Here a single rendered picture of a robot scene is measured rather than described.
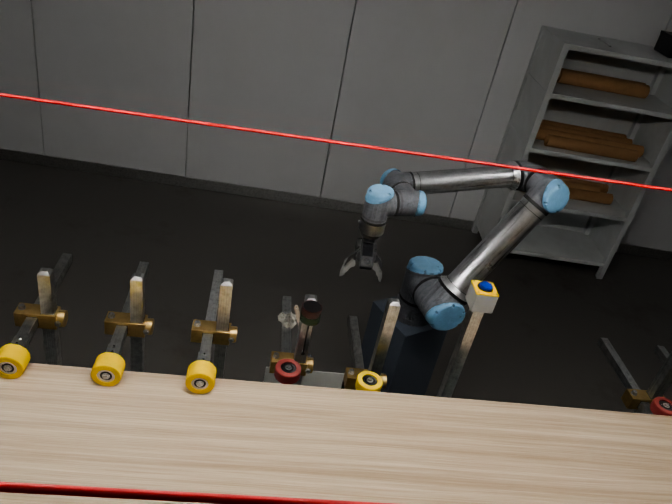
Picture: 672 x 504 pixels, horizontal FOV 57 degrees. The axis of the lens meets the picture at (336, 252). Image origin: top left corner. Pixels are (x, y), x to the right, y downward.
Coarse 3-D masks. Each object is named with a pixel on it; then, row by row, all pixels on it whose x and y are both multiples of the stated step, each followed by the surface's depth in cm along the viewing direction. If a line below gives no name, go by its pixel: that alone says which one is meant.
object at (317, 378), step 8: (264, 376) 201; (272, 376) 201; (304, 376) 202; (312, 376) 202; (320, 376) 203; (328, 376) 203; (336, 376) 203; (304, 384) 204; (312, 384) 204; (320, 384) 205; (328, 384) 205; (336, 384) 205
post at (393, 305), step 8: (392, 304) 183; (384, 312) 188; (392, 312) 184; (384, 320) 187; (392, 320) 186; (384, 328) 188; (392, 328) 188; (384, 336) 190; (376, 344) 194; (384, 344) 191; (376, 352) 193; (384, 352) 193; (376, 360) 195; (384, 360) 195; (368, 368) 201; (376, 368) 197
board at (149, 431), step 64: (0, 384) 162; (64, 384) 166; (128, 384) 170; (256, 384) 178; (0, 448) 146; (64, 448) 149; (128, 448) 153; (192, 448) 156; (256, 448) 159; (320, 448) 163; (384, 448) 167; (448, 448) 171; (512, 448) 175; (576, 448) 179; (640, 448) 184
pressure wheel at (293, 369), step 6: (282, 360) 187; (288, 360) 188; (294, 360) 188; (276, 366) 185; (282, 366) 186; (288, 366) 185; (294, 366) 187; (300, 366) 187; (276, 372) 184; (282, 372) 183; (288, 372) 184; (294, 372) 184; (300, 372) 185; (276, 378) 185; (282, 378) 183; (288, 378) 183; (294, 378) 183
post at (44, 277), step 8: (40, 272) 170; (48, 272) 170; (40, 280) 171; (48, 280) 171; (40, 288) 172; (48, 288) 172; (40, 296) 174; (48, 296) 174; (40, 304) 175; (48, 304) 175; (56, 304) 179; (48, 312) 177; (48, 336) 182; (56, 336) 183; (48, 344) 183; (56, 344) 184; (48, 352) 185; (56, 352) 185; (48, 360) 187; (56, 360) 187
